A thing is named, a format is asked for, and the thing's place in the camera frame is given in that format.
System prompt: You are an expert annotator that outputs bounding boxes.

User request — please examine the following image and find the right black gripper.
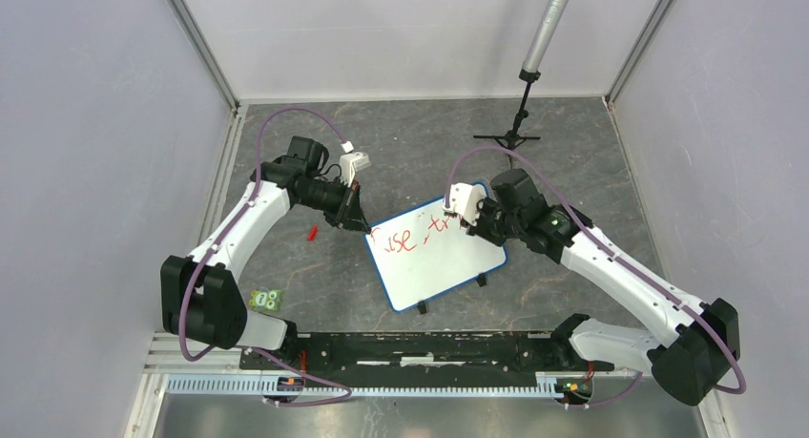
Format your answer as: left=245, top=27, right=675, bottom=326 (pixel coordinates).
left=460, top=195, right=524, bottom=247

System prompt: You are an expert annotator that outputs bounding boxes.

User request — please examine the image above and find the red marker cap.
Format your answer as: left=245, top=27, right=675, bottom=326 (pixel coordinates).
left=306, top=226, right=319, bottom=241

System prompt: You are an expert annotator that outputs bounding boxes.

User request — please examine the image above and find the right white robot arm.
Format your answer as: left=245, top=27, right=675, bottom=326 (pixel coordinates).
left=445, top=169, right=740, bottom=406

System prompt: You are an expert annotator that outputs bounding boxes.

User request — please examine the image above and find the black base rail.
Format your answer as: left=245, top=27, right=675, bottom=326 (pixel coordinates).
left=273, top=331, right=614, bottom=388

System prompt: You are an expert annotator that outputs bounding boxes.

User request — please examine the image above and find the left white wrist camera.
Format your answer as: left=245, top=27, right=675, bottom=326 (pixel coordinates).
left=339, top=152, right=371, bottom=186

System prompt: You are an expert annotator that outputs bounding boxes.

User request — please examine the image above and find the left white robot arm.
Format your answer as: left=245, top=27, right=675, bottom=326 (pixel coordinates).
left=159, top=136, right=370, bottom=369

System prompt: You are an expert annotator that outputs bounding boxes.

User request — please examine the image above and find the grey pole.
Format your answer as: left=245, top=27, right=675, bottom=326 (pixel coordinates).
left=519, top=0, right=570, bottom=81

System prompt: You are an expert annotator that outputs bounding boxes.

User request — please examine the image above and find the green toy eraser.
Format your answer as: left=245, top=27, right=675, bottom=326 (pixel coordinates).
left=248, top=288, right=283, bottom=312

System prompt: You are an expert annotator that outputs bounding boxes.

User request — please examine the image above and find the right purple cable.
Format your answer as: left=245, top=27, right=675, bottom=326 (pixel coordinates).
left=445, top=145, right=748, bottom=411

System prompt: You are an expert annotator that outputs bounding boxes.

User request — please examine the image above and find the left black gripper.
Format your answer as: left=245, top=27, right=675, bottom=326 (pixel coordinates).
left=297, top=176, right=371, bottom=235

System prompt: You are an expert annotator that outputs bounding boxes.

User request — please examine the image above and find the blue framed whiteboard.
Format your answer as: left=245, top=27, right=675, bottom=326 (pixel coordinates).
left=365, top=196, right=508, bottom=312

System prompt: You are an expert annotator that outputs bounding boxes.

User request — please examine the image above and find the slotted cable duct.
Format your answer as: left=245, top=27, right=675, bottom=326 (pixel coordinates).
left=166, top=374, right=586, bottom=400

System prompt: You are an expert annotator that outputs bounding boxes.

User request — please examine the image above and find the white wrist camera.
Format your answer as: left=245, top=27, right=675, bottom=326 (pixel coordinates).
left=339, top=152, right=371, bottom=186
left=443, top=182, right=487, bottom=226

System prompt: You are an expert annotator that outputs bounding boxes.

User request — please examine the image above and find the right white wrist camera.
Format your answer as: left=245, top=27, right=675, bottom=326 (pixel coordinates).
left=443, top=182, right=487, bottom=226

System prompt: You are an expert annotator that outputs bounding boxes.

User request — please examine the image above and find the black tripod stand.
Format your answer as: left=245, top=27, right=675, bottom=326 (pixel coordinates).
left=472, top=70, right=541, bottom=151

